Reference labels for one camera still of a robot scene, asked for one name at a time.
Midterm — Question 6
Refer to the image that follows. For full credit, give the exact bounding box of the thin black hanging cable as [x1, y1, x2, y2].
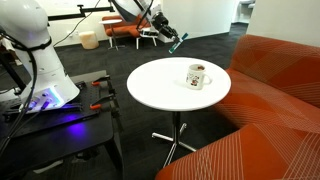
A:
[53, 0, 102, 48]

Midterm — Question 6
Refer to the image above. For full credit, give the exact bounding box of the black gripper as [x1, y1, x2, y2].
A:
[152, 12, 183, 44]

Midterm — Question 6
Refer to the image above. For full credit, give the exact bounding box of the orange armchair with white legs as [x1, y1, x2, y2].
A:
[101, 14, 158, 50]

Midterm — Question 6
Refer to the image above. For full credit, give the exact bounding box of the white mug with red print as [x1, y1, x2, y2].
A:
[185, 63, 213, 91]

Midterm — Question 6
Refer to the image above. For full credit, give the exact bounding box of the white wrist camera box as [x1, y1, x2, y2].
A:
[139, 27, 160, 38]

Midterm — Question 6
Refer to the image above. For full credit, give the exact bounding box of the teal and white marker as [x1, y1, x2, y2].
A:
[168, 32, 189, 55]

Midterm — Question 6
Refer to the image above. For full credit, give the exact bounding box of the beige round stool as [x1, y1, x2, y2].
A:
[78, 30, 100, 50]

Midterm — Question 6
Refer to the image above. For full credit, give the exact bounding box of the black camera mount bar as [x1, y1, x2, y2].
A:
[47, 4, 116, 22]

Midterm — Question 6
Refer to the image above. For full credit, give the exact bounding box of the orange patterned corner sofa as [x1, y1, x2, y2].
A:
[154, 34, 320, 180]

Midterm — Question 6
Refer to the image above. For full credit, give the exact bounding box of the orange handled black clamp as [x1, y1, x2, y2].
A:
[90, 75, 112, 87]
[89, 94, 117, 112]

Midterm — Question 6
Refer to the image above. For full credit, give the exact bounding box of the chrome table pedestal base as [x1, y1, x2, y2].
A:
[151, 111, 198, 168]

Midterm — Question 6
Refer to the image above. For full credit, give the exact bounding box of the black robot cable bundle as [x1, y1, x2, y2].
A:
[0, 31, 54, 158]

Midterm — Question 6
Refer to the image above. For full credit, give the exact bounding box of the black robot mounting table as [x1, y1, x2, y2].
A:
[0, 69, 125, 180]

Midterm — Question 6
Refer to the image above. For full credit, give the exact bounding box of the small white side table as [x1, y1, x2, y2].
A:
[98, 18, 127, 51]

